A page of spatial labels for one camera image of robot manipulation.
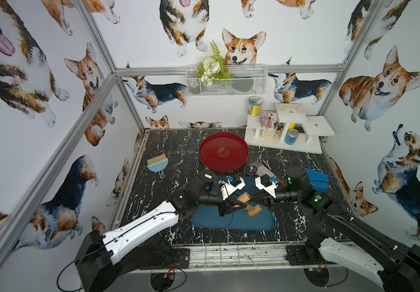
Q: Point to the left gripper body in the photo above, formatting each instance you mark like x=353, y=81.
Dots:
x=223, y=201

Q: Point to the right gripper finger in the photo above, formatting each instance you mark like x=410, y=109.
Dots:
x=259, y=196
x=260, y=201

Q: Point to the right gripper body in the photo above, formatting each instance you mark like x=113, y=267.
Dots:
x=270, y=198

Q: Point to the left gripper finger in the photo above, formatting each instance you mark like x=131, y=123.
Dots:
x=232, y=210
x=237, y=203

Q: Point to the wooden double roller pin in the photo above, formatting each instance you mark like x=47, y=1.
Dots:
x=250, y=209

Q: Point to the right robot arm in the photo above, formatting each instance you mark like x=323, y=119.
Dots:
x=393, y=266

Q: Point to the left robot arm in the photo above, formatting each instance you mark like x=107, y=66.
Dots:
x=102, y=258

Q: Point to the metal dough scraper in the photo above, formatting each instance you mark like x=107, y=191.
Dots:
x=262, y=170

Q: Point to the teal plastic tray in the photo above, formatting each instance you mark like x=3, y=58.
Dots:
x=208, y=216

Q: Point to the round metal cutter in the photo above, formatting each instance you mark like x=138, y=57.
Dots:
x=250, y=170

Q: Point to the red round tray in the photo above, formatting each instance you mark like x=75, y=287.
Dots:
x=223, y=152

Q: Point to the blue can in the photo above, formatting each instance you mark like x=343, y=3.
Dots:
x=291, y=137

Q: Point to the white tiered shelf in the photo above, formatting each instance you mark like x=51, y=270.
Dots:
x=288, y=128

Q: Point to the pink flower decoration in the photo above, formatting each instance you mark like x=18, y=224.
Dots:
x=268, y=120

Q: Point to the light blue hand brush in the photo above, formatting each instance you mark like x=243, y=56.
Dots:
x=158, y=165

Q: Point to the yellow sunflower seed can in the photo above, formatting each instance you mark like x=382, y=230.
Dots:
x=255, y=105

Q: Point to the artificial green white flowers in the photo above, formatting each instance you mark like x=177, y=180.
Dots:
x=212, y=68

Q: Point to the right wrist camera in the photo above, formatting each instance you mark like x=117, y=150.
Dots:
x=267, y=183

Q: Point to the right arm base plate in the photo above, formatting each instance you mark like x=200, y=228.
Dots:
x=298, y=255

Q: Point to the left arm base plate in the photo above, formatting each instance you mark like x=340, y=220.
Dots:
x=173, y=258

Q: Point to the white wire wall basket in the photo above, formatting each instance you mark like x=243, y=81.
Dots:
x=246, y=80

